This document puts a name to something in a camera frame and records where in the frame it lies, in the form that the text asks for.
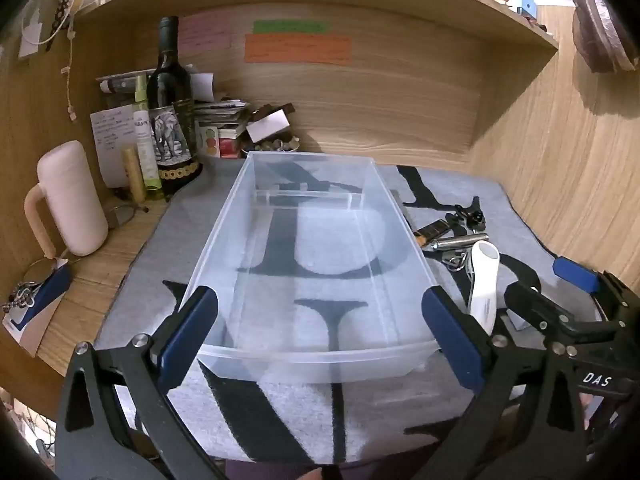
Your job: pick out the small metal cylinder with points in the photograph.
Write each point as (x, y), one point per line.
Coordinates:
(455, 243)

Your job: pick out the white handheld device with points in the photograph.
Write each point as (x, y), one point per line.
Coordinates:
(484, 285)

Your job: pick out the brown and black lighter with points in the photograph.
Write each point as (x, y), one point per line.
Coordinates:
(432, 232)

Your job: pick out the green tube bottle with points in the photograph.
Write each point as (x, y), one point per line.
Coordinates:
(145, 150)

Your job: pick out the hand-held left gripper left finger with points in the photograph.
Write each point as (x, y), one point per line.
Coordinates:
(187, 340)

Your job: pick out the yellow stick tube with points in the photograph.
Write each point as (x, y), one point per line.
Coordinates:
(132, 175)

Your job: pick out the white hanging tag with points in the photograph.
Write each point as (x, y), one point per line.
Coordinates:
(31, 35)

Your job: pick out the grey printed mat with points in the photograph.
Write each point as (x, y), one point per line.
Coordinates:
(450, 185)

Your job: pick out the bowl of small shells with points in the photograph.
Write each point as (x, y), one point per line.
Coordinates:
(272, 145)

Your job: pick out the green sticky note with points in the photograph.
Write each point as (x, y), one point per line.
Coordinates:
(290, 26)

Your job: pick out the white paper note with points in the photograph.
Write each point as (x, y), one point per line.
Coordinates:
(107, 135)

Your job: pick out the rolled grey magazine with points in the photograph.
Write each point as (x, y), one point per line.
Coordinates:
(120, 82)

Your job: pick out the black clip mount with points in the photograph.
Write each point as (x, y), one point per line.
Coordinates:
(470, 215)

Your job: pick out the clear plastic storage container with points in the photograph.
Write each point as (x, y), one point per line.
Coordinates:
(310, 360)

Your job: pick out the stack of booklets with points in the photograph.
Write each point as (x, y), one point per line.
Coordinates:
(222, 120)

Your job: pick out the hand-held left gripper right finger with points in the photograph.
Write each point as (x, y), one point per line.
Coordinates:
(450, 340)

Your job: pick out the blue object on shelf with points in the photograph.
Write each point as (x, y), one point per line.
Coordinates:
(528, 4)

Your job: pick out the small white box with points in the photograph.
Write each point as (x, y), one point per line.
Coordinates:
(267, 126)

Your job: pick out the orange sticky note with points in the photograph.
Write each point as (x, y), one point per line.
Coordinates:
(297, 49)

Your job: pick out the brown round object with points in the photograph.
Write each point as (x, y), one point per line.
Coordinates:
(597, 25)

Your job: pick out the pink sticky note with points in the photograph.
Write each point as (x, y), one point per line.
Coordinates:
(205, 32)

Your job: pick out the blue and white box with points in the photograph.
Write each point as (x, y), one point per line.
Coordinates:
(30, 320)

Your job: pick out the dark wine bottle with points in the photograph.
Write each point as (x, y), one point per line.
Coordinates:
(170, 90)

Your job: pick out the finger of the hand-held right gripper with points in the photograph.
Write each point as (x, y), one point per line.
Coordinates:
(575, 272)
(535, 306)

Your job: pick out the dark brown box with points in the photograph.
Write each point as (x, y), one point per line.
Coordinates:
(275, 110)

